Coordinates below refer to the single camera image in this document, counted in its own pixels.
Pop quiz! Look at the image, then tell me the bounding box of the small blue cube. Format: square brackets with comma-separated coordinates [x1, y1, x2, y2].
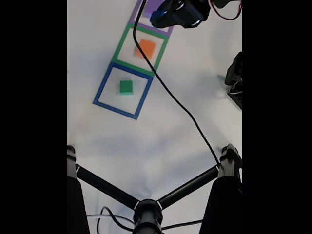
[150, 9, 169, 23]

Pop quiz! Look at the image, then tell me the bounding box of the purple square block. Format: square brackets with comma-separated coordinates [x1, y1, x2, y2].
[144, 0, 165, 18]

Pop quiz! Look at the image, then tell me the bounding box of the orange square block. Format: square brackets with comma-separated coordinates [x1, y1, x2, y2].
[136, 39, 157, 60]

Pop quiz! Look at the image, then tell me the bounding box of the green square block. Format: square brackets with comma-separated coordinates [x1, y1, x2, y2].
[119, 80, 134, 96]

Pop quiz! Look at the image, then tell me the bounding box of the black tripod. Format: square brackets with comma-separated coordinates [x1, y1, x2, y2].
[67, 143, 243, 234]

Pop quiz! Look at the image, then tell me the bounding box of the purple square frame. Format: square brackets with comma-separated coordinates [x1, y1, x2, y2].
[128, 0, 175, 38]

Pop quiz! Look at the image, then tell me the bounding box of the long black camera cable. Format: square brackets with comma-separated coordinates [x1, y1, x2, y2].
[133, 0, 221, 169]

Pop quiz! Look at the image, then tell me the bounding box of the green square frame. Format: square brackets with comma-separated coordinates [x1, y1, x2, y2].
[111, 23, 169, 77]

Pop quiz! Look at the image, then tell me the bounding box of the blue square frame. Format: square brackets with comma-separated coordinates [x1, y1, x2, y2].
[92, 62, 154, 120]

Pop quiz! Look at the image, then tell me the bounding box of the straight black cable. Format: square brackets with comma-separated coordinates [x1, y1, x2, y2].
[161, 218, 203, 231]

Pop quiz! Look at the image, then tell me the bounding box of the curled black cable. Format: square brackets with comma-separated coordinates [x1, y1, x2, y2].
[96, 206, 135, 232]

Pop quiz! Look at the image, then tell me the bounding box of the white cable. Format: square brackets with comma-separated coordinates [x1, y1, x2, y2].
[86, 214, 135, 225]

